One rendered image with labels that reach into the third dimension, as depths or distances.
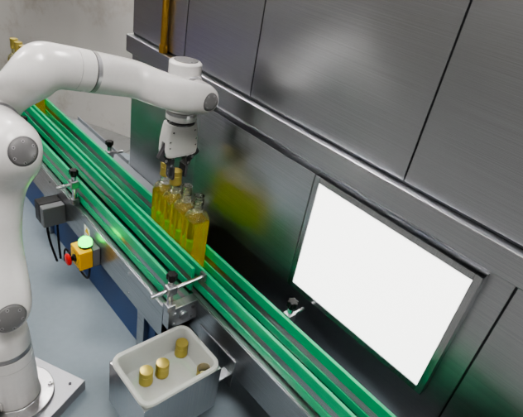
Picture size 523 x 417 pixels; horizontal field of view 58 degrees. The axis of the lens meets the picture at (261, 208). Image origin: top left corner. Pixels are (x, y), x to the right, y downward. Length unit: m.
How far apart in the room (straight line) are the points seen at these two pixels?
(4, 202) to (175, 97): 0.43
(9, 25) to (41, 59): 4.33
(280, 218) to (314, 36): 0.46
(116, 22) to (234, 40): 3.21
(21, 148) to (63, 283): 0.94
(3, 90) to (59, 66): 0.12
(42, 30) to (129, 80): 3.97
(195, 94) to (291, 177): 0.31
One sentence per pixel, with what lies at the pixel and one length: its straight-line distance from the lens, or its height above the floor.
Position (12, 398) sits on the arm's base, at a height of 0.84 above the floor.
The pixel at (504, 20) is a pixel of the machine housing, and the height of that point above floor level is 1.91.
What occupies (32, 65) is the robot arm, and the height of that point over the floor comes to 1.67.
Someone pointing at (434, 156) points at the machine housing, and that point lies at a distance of 0.98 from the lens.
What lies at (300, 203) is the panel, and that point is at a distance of 1.18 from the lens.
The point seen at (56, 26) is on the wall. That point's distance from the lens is 4.94.
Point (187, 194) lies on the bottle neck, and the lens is 1.34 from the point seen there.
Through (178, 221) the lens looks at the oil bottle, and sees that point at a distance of 1.37.
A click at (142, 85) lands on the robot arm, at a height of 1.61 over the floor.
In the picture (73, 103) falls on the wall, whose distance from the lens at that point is 5.05.
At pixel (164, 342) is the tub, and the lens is 1.33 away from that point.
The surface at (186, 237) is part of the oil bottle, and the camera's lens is 1.36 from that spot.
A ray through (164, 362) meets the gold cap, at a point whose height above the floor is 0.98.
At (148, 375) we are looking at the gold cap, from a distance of 1.26.
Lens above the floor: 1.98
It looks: 31 degrees down
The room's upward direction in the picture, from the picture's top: 11 degrees clockwise
